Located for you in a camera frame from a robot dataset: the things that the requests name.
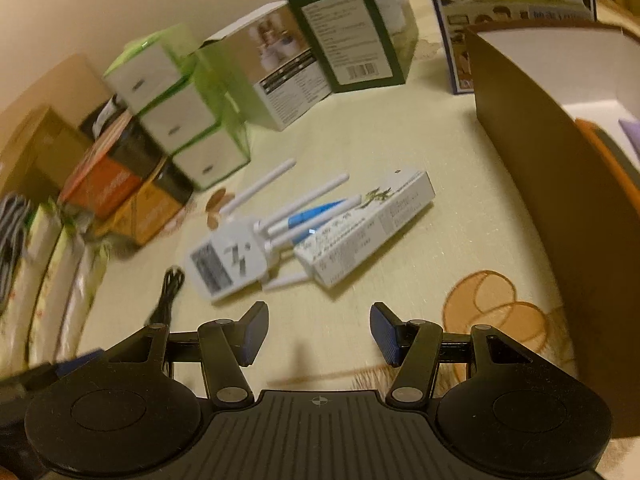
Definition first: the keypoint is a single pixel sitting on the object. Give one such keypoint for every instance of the pale snack packets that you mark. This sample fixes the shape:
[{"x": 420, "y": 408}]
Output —
[{"x": 55, "y": 280}]

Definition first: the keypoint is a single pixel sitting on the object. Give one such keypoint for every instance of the green wrapped white box pack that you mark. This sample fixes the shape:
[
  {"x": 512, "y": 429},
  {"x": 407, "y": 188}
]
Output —
[{"x": 175, "y": 110}]

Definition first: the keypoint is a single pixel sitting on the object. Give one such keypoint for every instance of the white router with antennas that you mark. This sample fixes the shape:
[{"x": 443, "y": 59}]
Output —
[{"x": 225, "y": 260}]

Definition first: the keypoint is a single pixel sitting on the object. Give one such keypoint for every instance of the white box with photo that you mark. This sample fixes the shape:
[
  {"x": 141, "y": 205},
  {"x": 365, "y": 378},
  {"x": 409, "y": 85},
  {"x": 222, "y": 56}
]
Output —
[{"x": 270, "y": 72}]

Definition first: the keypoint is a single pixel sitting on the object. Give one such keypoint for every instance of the orange and black box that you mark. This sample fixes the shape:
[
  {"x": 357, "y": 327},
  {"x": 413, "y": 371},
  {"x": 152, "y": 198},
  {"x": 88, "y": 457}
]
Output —
[{"x": 145, "y": 207}]

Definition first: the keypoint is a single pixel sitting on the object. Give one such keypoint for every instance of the brown cardboard box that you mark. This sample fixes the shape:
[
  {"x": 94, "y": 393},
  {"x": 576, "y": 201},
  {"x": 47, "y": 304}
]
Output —
[
  {"x": 45, "y": 147},
  {"x": 540, "y": 210}
]

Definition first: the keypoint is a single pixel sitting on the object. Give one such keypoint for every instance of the blue milk carton box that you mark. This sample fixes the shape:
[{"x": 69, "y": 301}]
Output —
[{"x": 505, "y": 15}]

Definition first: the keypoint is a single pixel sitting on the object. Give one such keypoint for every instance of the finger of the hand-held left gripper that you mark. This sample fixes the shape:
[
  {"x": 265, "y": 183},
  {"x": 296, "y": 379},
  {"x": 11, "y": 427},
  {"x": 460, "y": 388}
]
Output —
[{"x": 75, "y": 362}]

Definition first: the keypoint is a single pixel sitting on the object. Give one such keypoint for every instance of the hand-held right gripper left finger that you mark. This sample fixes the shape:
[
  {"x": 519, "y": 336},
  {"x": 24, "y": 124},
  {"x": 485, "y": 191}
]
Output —
[{"x": 252, "y": 332}]

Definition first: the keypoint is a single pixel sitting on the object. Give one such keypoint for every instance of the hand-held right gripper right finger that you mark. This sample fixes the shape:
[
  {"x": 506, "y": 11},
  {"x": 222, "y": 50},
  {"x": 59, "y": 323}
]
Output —
[{"x": 385, "y": 334}]

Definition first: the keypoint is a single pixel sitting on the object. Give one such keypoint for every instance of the red orange box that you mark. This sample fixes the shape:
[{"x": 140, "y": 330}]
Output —
[{"x": 102, "y": 180}]

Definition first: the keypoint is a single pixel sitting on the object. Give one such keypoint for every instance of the black pot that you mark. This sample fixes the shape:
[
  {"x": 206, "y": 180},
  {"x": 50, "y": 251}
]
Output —
[{"x": 106, "y": 116}]

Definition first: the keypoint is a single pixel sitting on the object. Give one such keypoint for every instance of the white medicine box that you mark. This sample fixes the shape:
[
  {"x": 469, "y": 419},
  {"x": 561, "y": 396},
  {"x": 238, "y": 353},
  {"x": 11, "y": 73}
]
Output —
[{"x": 360, "y": 232}]

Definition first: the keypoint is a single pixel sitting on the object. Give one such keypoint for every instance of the grey striped cloth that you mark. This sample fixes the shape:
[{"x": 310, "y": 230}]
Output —
[{"x": 11, "y": 240}]

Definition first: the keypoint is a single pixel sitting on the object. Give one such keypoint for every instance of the flat cardboard sheet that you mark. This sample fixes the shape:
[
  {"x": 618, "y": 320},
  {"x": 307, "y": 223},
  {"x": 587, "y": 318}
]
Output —
[{"x": 65, "y": 80}]

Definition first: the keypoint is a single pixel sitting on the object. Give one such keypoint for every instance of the green and white box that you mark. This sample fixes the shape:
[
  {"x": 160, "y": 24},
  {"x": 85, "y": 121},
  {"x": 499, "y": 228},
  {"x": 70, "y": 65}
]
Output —
[{"x": 350, "y": 30}]

